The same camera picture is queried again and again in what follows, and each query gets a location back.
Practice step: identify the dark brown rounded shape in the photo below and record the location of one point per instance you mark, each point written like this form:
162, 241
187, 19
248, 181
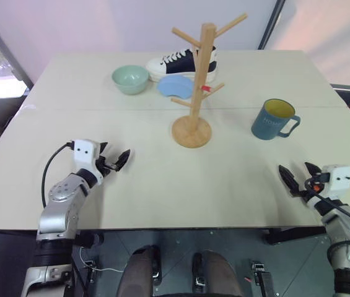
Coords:
137, 272
219, 275

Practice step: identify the grey metal base plate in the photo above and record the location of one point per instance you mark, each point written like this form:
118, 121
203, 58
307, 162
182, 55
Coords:
289, 266

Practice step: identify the black window frame bar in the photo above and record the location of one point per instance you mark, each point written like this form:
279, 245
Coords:
6, 46

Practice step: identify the black slanted pole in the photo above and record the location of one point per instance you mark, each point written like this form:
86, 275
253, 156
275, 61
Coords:
270, 23

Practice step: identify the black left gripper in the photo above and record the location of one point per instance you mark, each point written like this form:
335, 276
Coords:
108, 166

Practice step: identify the blue mug with yellow inside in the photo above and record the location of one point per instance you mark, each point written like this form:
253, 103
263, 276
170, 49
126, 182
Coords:
267, 123

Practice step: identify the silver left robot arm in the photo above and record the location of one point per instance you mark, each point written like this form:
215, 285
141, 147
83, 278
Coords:
60, 198

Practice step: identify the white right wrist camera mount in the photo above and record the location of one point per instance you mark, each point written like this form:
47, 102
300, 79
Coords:
339, 181

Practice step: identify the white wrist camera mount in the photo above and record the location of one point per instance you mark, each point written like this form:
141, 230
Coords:
83, 151
339, 181

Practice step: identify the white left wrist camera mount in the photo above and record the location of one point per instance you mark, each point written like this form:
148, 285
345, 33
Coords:
83, 151

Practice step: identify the light green bowl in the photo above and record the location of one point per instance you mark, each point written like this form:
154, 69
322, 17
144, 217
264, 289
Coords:
130, 81

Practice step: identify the wooden mug tree stand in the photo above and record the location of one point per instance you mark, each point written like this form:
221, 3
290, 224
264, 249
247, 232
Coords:
198, 92

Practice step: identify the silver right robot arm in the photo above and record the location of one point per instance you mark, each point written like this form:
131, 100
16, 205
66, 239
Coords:
348, 235

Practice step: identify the light blue curved dish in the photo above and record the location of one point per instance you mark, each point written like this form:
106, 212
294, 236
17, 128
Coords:
174, 86

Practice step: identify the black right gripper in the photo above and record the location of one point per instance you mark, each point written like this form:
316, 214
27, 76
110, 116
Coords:
317, 182

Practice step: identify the black and white sneaker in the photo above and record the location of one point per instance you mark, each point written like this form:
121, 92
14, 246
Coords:
176, 65

